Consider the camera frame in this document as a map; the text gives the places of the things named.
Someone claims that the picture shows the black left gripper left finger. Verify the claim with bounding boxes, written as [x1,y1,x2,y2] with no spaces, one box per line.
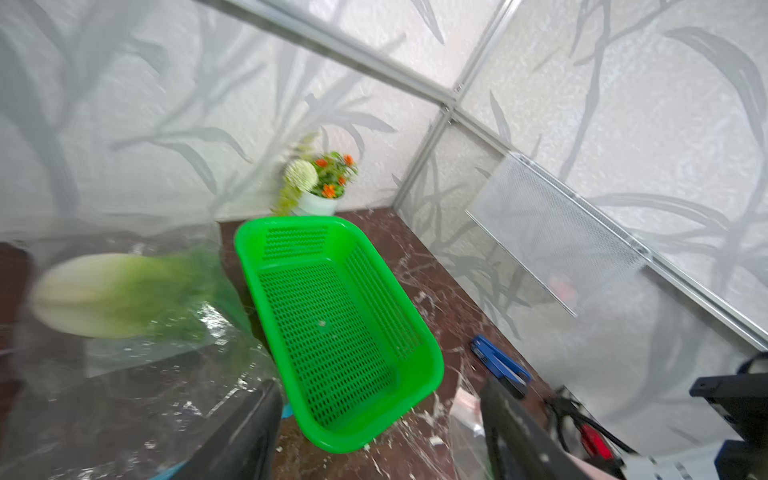
[173,380,283,480]

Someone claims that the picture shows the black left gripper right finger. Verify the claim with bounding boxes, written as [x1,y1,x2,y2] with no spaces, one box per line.
[480,378,590,480]

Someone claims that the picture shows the clear zip-top bag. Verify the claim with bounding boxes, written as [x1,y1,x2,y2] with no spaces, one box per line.
[449,388,493,480]
[1,223,283,479]

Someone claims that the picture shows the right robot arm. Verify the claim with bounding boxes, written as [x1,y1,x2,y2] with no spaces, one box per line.
[689,351,767,479]

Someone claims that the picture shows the far chinese cabbage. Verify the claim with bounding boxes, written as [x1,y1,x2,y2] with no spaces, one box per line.
[28,247,251,341]

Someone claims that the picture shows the red object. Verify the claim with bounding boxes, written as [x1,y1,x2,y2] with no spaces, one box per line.
[578,423,616,461]

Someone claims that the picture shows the green plastic basket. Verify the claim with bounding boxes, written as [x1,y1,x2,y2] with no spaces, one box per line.
[234,216,445,454]

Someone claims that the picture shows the potted flower plant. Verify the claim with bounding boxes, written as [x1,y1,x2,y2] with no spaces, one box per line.
[271,132,358,216]

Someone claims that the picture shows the aluminium frame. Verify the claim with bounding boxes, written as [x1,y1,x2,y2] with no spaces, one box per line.
[197,0,768,352]

